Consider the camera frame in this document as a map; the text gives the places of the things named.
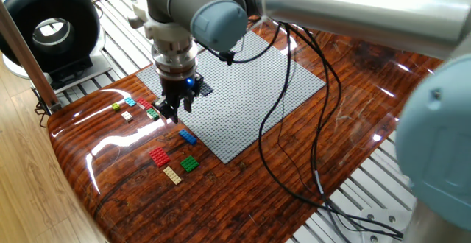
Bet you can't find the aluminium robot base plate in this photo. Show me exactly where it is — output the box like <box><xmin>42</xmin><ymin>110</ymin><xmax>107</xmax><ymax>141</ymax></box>
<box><xmin>358</xmin><ymin>208</ymin><xmax>413</xmax><ymax>243</ymax></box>

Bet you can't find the black ring shaped device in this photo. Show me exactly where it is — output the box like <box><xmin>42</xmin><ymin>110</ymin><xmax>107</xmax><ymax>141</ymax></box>
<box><xmin>0</xmin><ymin>0</ymin><xmax>113</xmax><ymax>91</ymax></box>

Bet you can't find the black wire tangle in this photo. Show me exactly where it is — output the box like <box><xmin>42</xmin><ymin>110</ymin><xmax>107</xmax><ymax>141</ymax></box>
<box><xmin>34</xmin><ymin>87</ymin><xmax>52</xmax><ymax>128</ymax></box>

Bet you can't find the wood pattern table mat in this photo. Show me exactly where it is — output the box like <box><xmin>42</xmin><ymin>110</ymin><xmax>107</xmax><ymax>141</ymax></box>
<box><xmin>46</xmin><ymin>14</ymin><xmax>445</xmax><ymax>243</ymax></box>

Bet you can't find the green square Lego plate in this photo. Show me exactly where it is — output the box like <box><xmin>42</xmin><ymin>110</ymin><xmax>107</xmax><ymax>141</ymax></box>
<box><xmin>180</xmin><ymin>155</ymin><xmax>200</xmax><ymax>173</ymax></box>

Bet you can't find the grey Lego baseplate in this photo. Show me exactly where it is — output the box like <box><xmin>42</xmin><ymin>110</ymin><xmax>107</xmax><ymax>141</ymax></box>
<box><xmin>135</xmin><ymin>29</ymin><xmax>326</xmax><ymax>165</ymax></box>

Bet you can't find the black cable with plug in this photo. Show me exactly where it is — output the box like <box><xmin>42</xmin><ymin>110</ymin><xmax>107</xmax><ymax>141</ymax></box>
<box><xmin>204</xmin><ymin>21</ymin><xmax>404</xmax><ymax>240</ymax></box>

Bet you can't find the thin dark cable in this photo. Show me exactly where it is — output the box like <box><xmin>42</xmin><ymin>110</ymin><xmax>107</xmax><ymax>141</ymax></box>
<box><xmin>276</xmin><ymin>25</ymin><xmax>325</xmax><ymax>200</ymax></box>

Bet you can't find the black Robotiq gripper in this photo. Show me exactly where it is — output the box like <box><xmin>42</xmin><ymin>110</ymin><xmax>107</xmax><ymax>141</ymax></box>
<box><xmin>152</xmin><ymin>72</ymin><xmax>205</xmax><ymax>124</ymax></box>

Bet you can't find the black cable with silver connector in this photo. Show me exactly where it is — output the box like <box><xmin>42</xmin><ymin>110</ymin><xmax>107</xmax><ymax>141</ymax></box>
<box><xmin>290</xmin><ymin>24</ymin><xmax>404</xmax><ymax>243</ymax></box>

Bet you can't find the black Lego plate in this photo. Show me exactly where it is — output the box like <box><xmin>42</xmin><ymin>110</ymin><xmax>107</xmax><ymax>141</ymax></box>
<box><xmin>198</xmin><ymin>80</ymin><xmax>214</xmax><ymax>97</ymax></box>

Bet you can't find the red wide Lego plate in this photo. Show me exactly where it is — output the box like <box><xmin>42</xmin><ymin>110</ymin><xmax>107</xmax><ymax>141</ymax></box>
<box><xmin>149</xmin><ymin>147</ymin><xmax>171</xmax><ymax>169</ymax></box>

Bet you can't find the red long Lego brick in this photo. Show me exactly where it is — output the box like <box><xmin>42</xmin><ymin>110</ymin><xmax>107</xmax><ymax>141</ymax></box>
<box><xmin>136</xmin><ymin>97</ymin><xmax>154</xmax><ymax>110</ymax></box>

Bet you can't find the brown wooden pole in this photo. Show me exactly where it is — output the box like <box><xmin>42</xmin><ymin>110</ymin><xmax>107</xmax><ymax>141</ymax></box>
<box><xmin>0</xmin><ymin>0</ymin><xmax>63</xmax><ymax>114</ymax></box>

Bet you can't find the tan Lego plate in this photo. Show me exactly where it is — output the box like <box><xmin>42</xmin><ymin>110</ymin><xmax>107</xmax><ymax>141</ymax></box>
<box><xmin>163</xmin><ymin>166</ymin><xmax>183</xmax><ymax>186</ymax></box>

